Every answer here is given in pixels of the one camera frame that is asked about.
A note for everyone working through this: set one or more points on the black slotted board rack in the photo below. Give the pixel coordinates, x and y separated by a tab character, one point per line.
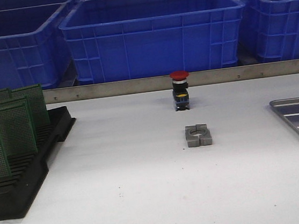
18	191

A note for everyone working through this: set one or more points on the red emergency stop button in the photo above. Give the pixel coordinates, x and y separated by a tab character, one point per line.
180	93

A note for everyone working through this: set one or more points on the grey metal clamp block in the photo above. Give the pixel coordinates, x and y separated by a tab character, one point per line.
198	135

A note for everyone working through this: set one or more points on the centre blue plastic crate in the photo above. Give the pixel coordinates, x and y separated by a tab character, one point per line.
117	40

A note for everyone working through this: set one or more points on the blue plastic crate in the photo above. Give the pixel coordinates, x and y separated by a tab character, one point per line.
32	47
117	40
270	29

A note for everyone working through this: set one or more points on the left blue plastic crate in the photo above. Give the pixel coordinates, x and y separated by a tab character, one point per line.
32	47

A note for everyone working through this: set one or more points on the right blue plastic crate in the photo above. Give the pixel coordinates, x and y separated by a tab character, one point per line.
270	29

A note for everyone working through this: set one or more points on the steel table edge rail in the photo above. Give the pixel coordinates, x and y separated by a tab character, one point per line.
161	83

